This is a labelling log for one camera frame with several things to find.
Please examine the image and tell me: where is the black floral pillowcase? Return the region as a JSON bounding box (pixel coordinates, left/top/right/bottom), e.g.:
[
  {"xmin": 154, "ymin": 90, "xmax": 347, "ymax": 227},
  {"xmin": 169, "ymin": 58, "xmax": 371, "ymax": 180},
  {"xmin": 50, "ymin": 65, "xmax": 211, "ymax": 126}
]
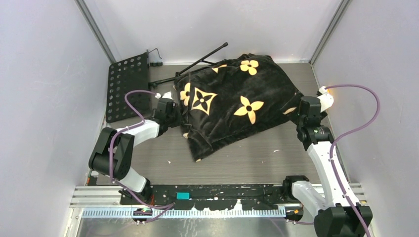
[{"xmin": 173, "ymin": 54, "xmax": 303, "ymax": 162}]

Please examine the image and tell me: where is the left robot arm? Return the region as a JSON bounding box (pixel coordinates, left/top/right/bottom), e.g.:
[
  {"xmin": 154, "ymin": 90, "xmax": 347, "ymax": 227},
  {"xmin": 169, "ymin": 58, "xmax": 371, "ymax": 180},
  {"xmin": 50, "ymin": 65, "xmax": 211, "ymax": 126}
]
[{"xmin": 88, "ymin": 98, "xmax": 180, "ymax": 204}]

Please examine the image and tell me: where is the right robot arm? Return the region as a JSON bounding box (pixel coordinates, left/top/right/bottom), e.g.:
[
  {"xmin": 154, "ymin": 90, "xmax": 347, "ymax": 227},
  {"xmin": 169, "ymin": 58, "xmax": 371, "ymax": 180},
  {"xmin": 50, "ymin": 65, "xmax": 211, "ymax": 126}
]
[{"xmin": 282, "ymin": 94, "xmax": 373, "ymax": 237}]

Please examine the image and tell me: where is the black folding tripod stand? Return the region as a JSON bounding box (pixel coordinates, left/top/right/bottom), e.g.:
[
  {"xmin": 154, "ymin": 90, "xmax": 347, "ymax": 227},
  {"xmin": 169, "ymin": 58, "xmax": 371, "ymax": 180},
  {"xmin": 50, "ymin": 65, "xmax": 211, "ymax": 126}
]
[{"xmin": 148, "ymin": 42, "xmax": 229, "ymax": 89}]

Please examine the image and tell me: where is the black perforated music stand tray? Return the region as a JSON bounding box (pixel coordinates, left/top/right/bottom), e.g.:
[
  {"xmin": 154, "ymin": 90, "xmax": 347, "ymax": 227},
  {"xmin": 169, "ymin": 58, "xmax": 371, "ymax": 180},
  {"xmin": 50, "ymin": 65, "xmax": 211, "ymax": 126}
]
[{"xmin": 105, "ymin": 52, "xmax": 150, "ymax": 123}]

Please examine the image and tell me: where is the teal block on base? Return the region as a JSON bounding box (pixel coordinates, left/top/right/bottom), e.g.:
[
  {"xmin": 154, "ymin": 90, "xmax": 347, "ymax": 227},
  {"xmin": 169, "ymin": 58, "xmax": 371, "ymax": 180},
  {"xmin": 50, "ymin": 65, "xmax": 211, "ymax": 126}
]
[{"xmin": 176, "ymin": 192, "xmax": 190, "ymax": 200}]

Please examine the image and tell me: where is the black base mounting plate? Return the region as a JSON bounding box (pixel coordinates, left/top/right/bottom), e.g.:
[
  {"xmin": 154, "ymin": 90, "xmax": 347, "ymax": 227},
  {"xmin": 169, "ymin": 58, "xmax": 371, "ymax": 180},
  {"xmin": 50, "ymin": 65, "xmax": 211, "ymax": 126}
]
[{"xmin": 138, "ymin": 184, "xmax": 302, "ymax": 211}]

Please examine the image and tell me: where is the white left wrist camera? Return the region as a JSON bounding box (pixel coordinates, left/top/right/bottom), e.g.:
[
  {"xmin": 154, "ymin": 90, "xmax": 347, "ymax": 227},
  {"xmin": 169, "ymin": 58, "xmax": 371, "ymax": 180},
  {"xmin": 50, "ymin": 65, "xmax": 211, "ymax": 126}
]
[{"xmin": 155, "ymin": 91, "xmax": 173, "ymax": 100}]

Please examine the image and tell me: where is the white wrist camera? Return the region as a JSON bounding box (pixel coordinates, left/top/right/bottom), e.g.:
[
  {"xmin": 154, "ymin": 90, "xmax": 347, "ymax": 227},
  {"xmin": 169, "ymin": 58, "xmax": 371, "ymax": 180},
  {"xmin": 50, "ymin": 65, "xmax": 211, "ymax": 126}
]
[
  {"xmin": 317, "ymin": 86, "xmax": 334, "ymax": 112},
  {"xmin": 155, "ymin": 91, "xmax": 173, "ymax": 100}
]

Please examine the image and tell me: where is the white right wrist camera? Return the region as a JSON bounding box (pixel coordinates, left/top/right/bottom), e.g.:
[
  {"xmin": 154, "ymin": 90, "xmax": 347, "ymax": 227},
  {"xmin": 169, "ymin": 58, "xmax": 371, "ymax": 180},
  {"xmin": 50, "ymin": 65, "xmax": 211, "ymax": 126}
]
[{"xmin": 317, "ymin": 86, "xmax": 334, "ymax": 112}]

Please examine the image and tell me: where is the aluminium rail frame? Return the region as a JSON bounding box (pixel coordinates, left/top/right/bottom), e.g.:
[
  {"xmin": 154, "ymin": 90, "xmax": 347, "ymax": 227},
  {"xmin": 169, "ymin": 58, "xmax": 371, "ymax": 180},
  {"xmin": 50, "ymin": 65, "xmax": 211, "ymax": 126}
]
[{"xmin": 69, "ymin": 183, "xmax": 368, "ymax": 219}]

